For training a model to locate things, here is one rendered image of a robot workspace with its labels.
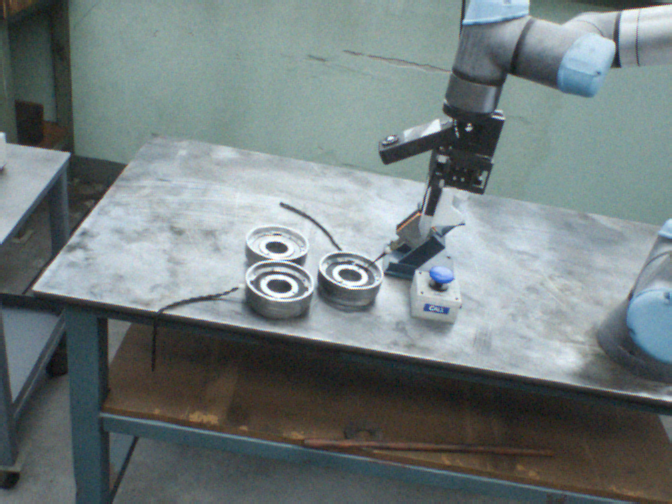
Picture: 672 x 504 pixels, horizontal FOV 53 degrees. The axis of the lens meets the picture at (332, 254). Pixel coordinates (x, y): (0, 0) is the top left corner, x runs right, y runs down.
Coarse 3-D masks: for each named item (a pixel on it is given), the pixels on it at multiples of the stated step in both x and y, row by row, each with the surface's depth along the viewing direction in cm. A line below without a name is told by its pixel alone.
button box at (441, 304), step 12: (420, 276) 109; (420, 288) 106; (432, 288) 106; (444, 288) 106; (456, 288) 108; (420, 300) 105; (432, 300) 105; (444, 300) 105; (456, 300) 105; (420, 312) 106; (432, 312) 106; (444, 312) 106; (456, 312) 106
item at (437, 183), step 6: (438, 168) 97; (438, 174) 96; (432, 180) 98; (438, 180) 96; (432, 186) 97; (438, 186) 96; (432, 192) 97; (438, 192) 97; (432, 198) 98; (438, 198) 98; (432, 204) 98; (426, 210) 99; (432, 210) 99; (432, 216) 100
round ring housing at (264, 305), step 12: (264, 264) 105; (276, 264) 106; (288, 264) 106; (252, 276) 104; (276, 276) 105; (300, 276) 106; (252, 288) 99; (264, 288) 102; (276, 288) 105; (288, 288) 105; (312, 288) 102; (252, 300) 100; (264, 300) 98; (276, 300) 98; (288, 300) 98; (300, 300) 99; (264, 312) 100; (276, 312) 99; (288, 312) 99; (300, 312) 102
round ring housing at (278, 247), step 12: (264, 228) 115; (276, 228) 115; (288, 228) 115; (252, 240) 112; (264, 240) 113; (276, 240) 114; (300, 240) 115; (252, 252) 108; (264, 252) 110; (276, 252) 115; (288, 252) 111; (300, 252) 113; (252, 264) 110; (300, 264) 110
